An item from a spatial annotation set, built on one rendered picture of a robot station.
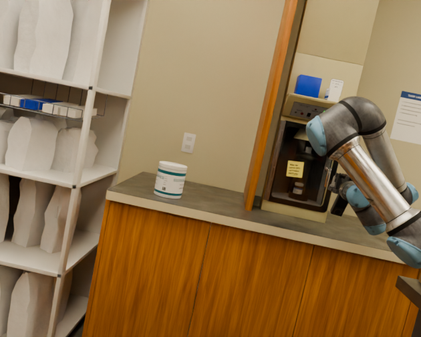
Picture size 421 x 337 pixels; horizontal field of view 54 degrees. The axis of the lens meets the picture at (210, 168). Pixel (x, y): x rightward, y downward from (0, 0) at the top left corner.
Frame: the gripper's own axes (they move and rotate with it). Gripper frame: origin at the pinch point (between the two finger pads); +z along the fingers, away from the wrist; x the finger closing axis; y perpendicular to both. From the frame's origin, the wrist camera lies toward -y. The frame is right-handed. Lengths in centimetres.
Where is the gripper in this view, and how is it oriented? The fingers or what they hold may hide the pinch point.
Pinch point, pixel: (335, 188)
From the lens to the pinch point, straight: 184.0
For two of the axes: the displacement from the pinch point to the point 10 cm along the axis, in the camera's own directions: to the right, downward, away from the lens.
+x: -9.8, -2.0, 0.5
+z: 0.7, -1.0, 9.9
